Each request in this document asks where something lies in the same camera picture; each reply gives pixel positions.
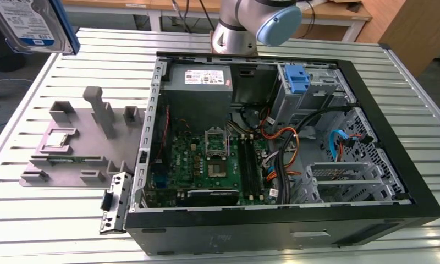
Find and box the orange yellow power wire bundle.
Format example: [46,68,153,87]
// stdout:
[260,117,302,184]

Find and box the green motherboard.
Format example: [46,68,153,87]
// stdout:
[145,125,280,206]

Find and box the silver CPU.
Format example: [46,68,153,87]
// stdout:
[45,133,70,148]

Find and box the square bare chipset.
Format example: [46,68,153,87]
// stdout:
[208,161,230,179]

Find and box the white floor cable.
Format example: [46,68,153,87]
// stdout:
[0,78,33,104]

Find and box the grey power supply unit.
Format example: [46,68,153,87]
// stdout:
[160,63,233,130]

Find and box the blue drive latch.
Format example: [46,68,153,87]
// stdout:
[284,64,310,94]

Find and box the black graphics card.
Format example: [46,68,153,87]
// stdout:
[174,188,240,207]

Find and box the grey hinged slot bracket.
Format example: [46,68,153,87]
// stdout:
[98,170,129,234]

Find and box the grey parts rack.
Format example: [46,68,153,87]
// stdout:
[18,86,148,190]

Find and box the white frame wooden desk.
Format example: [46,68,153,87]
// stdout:
[63,0,221,31]
[296,0,374,42]

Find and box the black open PC case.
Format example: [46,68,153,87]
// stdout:
[124,51,440,256]

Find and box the black RAM slot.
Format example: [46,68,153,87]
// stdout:
[246,134,265,200]
[238,134,254,200]

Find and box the grey optical drive cage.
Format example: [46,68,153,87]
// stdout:
[270,63,356,130]

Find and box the thin red wire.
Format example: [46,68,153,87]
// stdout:
[152,106,170,166]

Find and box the grey metal disk bay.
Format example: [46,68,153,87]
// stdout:
[290,161,404,204]

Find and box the green RAM stick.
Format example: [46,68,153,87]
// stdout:
[46,156,90,163]

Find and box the blue data wire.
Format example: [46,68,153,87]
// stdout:
[328,128,348,162]

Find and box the hard disk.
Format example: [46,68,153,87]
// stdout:
[0,0,81,56]

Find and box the black cable bundle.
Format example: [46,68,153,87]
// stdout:
[277,106,356,206]

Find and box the disk power wire black connector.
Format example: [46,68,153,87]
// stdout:
[337,134,376,151]

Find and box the CPU socket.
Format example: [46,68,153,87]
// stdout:
[204,126,230,160]

